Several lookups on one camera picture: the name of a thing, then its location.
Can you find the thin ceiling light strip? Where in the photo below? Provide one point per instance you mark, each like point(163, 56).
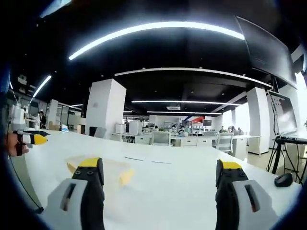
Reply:
point(187, 102)
point(187, 112)

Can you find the clear lid with yellow clips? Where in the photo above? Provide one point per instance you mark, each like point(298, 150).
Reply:
point(126, 179)

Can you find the long curved ceiling light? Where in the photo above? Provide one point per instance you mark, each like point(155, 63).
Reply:
point(148, 26)

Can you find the small white appliance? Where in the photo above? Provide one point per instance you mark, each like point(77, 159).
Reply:
point(120, 128)

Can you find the narrow white pillar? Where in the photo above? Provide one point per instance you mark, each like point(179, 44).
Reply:
point(257, 119)

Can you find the tilted display screen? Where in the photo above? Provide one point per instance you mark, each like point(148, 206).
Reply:
point(285, 112)

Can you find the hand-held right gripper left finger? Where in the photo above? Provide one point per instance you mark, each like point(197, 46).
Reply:
point(92, 191)

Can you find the wide white pillar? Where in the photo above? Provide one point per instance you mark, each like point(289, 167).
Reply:
point(103, 107)

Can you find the black computer mouse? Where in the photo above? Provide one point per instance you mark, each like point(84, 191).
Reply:
point(283, 179)

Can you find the black tripod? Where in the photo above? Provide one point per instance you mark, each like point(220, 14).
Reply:
point(275, 155)

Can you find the person's left hand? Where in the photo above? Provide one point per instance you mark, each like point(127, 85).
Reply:
point(10, 143)

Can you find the large dark hanging screen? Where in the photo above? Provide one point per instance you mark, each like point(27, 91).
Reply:
point(271, 50)

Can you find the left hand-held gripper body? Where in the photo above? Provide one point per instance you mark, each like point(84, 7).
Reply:
point(18, 118)

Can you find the short ceiling light strip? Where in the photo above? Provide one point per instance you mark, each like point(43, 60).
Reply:
point(42, 86)

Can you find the white bottle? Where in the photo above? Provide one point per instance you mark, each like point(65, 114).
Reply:
point(37, 123)

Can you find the grey mesh office chair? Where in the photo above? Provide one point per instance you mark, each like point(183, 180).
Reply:
point(160, 138)

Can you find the ceiling air vent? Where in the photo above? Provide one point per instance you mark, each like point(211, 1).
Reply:
point(173, 108)

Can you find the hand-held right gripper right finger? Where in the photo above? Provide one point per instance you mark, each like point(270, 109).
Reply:
point(227, 191)

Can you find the white office chair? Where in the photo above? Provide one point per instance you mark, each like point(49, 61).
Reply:
point(225, 142)

